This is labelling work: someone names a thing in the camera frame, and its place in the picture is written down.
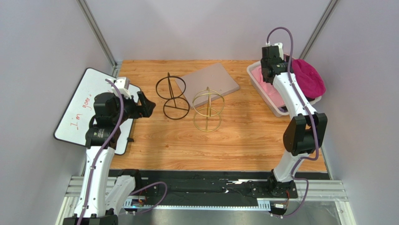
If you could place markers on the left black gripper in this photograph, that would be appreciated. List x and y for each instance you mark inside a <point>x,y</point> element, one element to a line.
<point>138,111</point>

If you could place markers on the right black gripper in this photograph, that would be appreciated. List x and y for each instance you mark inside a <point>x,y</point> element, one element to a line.
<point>269,76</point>

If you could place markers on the pink bucket hat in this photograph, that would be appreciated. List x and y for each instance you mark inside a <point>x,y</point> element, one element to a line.
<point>268,88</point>

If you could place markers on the magenta baseball cap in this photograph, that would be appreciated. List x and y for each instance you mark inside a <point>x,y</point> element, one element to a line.
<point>309,80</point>

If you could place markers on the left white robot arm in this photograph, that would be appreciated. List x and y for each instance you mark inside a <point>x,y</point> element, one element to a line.
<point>95,206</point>

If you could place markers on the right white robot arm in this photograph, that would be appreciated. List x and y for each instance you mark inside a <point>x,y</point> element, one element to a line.
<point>305,132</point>

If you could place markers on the white plastic basket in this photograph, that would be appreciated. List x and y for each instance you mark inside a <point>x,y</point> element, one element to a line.
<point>286,92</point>

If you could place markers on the grey flat board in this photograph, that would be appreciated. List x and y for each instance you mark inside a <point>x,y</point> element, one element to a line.
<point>214,77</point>

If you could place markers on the white whiteboard with red writing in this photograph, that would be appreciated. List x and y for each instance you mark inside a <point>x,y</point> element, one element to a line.
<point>74,123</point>

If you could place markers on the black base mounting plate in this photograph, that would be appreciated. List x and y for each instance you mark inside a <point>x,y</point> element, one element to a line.
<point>204,188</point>

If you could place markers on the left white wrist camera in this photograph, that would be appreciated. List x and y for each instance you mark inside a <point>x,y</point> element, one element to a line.
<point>122,85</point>

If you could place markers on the black wire hat stand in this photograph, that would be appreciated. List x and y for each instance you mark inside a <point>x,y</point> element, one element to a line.
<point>171,100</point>

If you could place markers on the gold wire hat stand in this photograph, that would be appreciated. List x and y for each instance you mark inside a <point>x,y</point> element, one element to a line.
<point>208,111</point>

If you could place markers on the left corner aluminium post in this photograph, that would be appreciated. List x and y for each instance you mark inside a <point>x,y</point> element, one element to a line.
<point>97,32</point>

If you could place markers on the corner aluminium post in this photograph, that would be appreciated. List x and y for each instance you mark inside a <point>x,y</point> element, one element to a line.
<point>319,28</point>
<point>97,32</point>

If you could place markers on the right corner aluminium post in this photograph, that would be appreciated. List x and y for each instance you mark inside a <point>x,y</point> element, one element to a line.
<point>319,28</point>

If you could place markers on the aluminium frame rail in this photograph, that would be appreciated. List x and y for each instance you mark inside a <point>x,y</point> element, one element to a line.
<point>313,191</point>

